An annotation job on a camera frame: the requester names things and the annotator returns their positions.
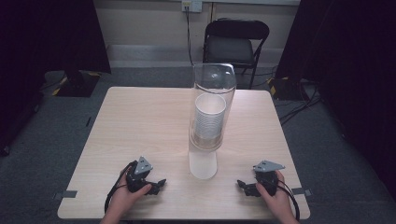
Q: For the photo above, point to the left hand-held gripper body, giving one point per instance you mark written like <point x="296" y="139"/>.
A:
<point x="134" y="182"/>

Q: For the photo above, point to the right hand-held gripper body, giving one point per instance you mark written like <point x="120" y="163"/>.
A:
<point x="267" y="182"/>

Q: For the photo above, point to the clear cup dispenser tube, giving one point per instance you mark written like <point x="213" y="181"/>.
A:
<point x="204" y="165"/>

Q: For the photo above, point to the person's left hand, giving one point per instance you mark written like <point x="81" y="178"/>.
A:
<point x="124" y="199"/>

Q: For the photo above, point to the grey tape strip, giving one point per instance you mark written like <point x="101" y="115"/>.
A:
<point x="66" y="194"/>
<point x="301" y="191"/>

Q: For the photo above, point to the black stand base yellow tape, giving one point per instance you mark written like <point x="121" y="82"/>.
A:
<point x="286" y="90"/>
<point x="77" y="85"/>

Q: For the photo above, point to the white wall socket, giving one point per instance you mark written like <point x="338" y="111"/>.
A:
<point x="192" y="5"/>

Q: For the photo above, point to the person's right hand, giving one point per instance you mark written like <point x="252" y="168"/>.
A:
<point x="278" y="202"/>

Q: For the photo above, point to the black folding chair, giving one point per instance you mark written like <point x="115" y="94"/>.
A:
<point x="230" y="49"/>

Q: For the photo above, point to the stack of white paper cups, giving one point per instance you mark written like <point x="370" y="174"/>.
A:
<point x="208" y="124"/>

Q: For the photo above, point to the black curtain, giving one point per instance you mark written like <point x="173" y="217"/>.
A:
<point x="351" y="62"/>
<point x="46" y="34"/>

